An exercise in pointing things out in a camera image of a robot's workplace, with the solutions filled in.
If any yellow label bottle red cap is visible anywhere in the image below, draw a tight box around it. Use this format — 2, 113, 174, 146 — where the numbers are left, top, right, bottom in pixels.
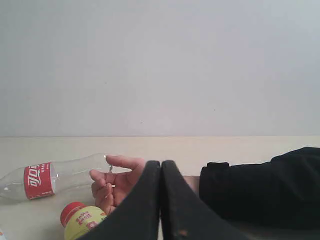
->
60, 202, 107, 240

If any clear cola bottle red label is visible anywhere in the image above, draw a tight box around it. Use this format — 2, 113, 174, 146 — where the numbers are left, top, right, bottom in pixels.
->
0, 153, 113, 202

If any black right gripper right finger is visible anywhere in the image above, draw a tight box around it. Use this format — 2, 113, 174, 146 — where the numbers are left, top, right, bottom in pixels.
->
161, 160, 247, 240

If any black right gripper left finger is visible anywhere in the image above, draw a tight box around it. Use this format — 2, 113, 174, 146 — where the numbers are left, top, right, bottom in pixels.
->
80, 160, 161, 240

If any clear bottle white butterfly label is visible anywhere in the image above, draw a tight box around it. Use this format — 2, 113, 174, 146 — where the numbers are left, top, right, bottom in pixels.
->
0, 229, 6, 240

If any person's open hand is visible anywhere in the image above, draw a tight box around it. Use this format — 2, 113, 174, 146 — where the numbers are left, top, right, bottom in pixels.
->
89, 155, 146, 215

